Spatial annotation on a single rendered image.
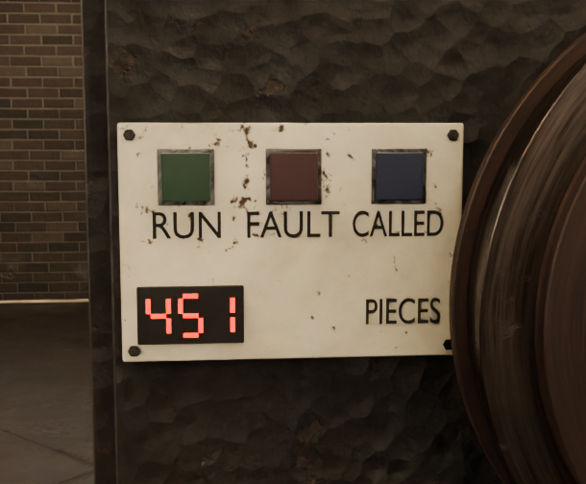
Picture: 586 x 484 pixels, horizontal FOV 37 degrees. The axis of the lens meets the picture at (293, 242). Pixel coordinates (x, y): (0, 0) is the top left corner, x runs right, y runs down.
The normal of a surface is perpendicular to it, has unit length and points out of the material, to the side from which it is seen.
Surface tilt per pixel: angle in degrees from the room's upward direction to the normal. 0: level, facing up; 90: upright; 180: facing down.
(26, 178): 90
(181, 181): 90
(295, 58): 90
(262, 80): 90
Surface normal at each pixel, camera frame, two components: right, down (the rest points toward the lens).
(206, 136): 0.09, 0.12
